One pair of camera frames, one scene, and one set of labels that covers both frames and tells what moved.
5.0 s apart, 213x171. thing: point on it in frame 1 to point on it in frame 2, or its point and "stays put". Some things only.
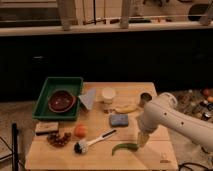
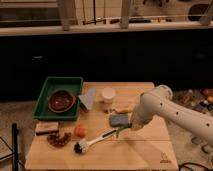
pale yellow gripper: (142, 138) to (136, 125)
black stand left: (15, 131) stays put
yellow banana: (123, 108) stays put
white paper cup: (108, 94) stays put
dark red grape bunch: (57, 141) stays put
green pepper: (132, 146) to (123, 126)
